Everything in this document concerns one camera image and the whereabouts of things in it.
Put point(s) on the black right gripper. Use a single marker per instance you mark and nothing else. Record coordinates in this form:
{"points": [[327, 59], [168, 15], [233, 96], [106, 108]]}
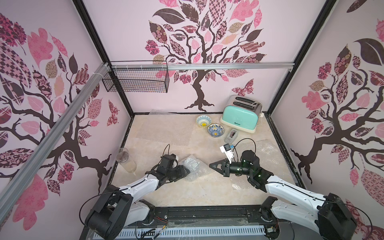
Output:
{"points": [[226, 167]]}

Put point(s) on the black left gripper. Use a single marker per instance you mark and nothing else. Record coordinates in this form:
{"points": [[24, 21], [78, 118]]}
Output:
{"points": [[182, 172]]}

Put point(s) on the bubble wrap sheet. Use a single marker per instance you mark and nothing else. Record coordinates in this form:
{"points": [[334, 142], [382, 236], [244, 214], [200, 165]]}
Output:
{"points": [[273, 167], [196, 167]]}

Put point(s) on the blue yellow patterned bowl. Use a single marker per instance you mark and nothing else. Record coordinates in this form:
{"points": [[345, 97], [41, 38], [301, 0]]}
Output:
{"points": [[215, 130]]}

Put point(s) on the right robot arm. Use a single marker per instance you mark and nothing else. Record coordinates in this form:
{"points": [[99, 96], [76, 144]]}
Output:
{"points": [[325, 215]]}

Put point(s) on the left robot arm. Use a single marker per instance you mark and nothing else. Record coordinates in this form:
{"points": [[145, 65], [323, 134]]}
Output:
{"points": [[117, 208]]}

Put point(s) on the grey tape dispenser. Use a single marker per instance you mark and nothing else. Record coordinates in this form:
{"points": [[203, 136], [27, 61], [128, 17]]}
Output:
{"points": [[231, 137]]}

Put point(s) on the yellow dotted ceramic bowl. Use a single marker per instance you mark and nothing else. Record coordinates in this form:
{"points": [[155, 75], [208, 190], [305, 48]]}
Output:
{"points": [[203, 120]]}

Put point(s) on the clear drinking glass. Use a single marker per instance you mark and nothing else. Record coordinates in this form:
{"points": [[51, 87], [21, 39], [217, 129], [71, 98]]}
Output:
{"points": [[123, 158]]}

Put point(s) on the mint green toaster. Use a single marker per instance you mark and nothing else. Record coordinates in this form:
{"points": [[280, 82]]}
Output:
{"points": [[242, 114]]}

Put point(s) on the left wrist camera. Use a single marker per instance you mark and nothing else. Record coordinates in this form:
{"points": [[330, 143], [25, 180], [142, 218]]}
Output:
{"points": [[167, 163]]}

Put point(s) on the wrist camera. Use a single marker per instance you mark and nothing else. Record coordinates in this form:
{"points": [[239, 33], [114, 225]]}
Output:
{"points": [[167, 163], [228, 151]]}

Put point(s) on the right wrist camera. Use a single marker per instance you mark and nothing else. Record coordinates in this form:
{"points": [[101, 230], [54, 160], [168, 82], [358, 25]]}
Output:
{"points": [[228, 151]]}

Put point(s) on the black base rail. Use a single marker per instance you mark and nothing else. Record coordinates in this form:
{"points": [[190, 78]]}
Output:
{"points": [[251, 213]]}

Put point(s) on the white slotted cable duct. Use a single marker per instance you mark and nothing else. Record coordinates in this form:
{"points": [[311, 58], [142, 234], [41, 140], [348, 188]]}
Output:
{"points": [[190, 232]]}

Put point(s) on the black wire basket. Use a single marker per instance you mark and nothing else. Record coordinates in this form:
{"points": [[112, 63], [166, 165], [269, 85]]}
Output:
{"points": [[137, 77]]}

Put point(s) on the aluminium rail back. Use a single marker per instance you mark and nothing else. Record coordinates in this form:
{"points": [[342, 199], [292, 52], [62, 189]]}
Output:
{"points": [[187, 67]]}

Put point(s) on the aluminium rail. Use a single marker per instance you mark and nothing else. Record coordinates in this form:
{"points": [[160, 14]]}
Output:
{"points": [[25, 175], [187, 67]]}

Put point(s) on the aluminium rail left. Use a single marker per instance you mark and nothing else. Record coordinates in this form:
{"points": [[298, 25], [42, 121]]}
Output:
{"points": [[25, 175]]}

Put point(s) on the black corner frame post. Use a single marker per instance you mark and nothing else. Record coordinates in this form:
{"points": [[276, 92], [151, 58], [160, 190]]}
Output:
{"points": [[87, 21]]}

